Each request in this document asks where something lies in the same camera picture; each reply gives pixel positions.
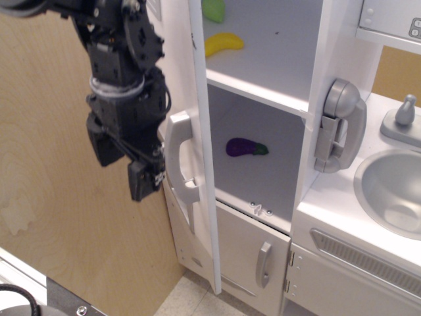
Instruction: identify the green toy vegetable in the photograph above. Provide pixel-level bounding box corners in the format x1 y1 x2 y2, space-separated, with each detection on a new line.
201 0 226 23

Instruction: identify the white fridge door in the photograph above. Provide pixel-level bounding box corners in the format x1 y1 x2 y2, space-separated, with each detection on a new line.
147 1 222 294

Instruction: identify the grey freezer door handle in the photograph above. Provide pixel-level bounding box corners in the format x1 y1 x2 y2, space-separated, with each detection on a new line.
255 242 272 288

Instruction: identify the grey oven vent panel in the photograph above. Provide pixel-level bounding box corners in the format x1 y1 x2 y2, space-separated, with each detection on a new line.
310 228 420 298

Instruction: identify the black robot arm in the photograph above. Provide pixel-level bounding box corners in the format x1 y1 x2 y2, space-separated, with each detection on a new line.
1 1 171 201

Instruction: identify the black cable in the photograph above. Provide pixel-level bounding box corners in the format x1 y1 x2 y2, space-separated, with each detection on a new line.
0 285 39 316

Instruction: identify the white toy oven front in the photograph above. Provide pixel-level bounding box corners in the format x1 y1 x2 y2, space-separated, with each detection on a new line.
285 226 420 315

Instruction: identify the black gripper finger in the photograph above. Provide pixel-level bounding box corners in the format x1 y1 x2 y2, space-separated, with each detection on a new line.
86 113 126 167
128 161 161 201

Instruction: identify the grey toy sink basin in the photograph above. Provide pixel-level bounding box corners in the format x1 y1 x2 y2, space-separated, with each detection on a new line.
353 149 420 240

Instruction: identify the purple toy eggplant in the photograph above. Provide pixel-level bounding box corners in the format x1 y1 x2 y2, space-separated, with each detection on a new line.
226 138 269 157

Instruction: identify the white lower freezer door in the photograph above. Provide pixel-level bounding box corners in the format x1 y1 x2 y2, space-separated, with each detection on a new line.
216 201 291 315

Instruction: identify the grey ice dispenser panel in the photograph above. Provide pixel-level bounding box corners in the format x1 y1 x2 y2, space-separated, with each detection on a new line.
164 182 195 235

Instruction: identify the yellow toy banana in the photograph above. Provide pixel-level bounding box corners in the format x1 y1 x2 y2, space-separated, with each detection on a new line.
205 32 244 57

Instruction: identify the white toy fridge cabinet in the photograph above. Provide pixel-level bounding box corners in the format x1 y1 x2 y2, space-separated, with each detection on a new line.
202 1 382 234

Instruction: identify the white toy microwave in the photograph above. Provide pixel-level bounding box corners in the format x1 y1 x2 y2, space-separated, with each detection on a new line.
356 0 420 55

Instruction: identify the grey fridge door handle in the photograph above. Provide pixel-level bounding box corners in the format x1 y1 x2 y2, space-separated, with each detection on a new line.
164 111 200 205

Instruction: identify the grey toy telephone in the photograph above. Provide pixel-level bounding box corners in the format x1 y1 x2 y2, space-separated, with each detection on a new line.
314 79 367 173

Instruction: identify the black metal base plate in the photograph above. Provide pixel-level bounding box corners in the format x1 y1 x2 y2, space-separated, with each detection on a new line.
46 277 105 316

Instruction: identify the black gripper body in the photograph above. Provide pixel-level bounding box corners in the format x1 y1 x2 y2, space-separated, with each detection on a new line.
86 93 165 182

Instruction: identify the grey toy faucet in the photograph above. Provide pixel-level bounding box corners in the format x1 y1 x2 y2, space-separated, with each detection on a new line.
380 94 420 148

